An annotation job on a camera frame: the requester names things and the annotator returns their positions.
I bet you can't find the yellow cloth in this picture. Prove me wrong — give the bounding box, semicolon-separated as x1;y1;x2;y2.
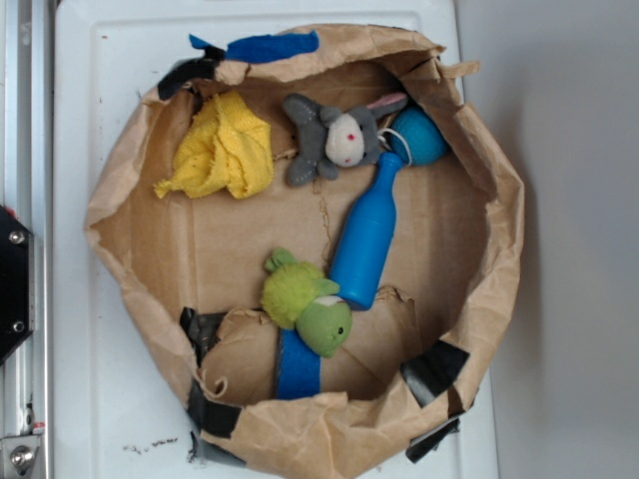
154;91;274;200

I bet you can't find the green plush turtle toy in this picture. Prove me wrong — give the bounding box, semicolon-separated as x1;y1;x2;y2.
261;247;352;358

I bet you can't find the brown paper bag bin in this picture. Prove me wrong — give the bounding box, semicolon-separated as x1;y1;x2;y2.
85;24;524;478

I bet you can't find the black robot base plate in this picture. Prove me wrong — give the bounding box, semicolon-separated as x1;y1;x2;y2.
0;206;34;364

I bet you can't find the blue felt strip bottom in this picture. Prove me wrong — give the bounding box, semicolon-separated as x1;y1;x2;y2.
276;329;320;400

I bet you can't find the blue ball with string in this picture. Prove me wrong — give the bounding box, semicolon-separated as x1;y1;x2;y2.
388;107;449;167

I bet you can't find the blue felt strip top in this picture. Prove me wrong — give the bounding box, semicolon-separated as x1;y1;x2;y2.
189;31;320;64

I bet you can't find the blue plastic bottle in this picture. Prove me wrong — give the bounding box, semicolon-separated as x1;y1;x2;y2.
328;153;403;311

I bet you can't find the metal corner bracket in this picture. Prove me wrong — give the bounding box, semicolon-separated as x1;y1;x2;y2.
0;434;46;479

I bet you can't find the blue felt strip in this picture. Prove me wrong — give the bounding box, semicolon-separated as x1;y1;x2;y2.
276;329;320;400
189;31;320;64

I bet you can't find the grey plush donkey toy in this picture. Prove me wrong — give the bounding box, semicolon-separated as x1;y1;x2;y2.
283;93;408;187

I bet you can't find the aluminium frame rail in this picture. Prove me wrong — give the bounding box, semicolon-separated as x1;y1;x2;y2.
1;1;57;478

